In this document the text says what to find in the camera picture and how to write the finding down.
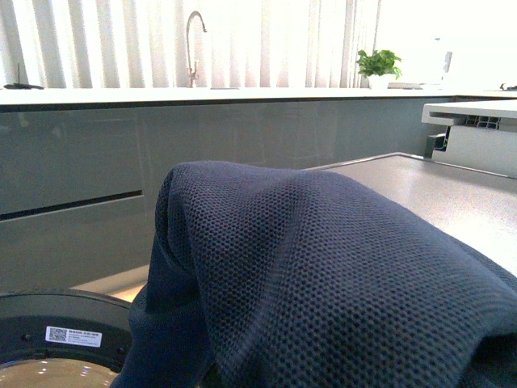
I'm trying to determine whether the navy blue mesh garment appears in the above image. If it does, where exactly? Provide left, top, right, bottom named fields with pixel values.
left=114, top=162, right=516, bottom=387

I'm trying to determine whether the white raised table top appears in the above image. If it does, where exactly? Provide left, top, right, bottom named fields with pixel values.
left=422, top=99, right=516, bottom=179

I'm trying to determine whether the white QR code label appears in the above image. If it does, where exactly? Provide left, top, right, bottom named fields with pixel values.
left=44, top=326, right=103, bottom=348

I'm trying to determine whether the chrome gooseneck faucet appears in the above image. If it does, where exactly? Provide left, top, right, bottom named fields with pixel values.
left=185, top=11, right=208, bottom=88

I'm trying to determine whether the grey front-load washing machine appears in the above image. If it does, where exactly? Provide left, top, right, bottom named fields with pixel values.
left=301, top=153, right=516, bottom=280

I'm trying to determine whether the white pleated curtain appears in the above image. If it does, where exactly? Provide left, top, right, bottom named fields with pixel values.
left=1, top=1, right=381, bottom=89

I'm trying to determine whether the dark grey washer door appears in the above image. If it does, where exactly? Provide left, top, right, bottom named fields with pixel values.
left=1, top=289, right=132, bottom=387

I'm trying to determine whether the green potted plant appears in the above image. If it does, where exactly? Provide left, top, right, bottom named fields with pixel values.
left=356, top=49, right=402, bottom=90

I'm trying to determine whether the white kitchen countertop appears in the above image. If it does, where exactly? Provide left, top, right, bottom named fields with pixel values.
left=1, top=87, right=516, bottom=111

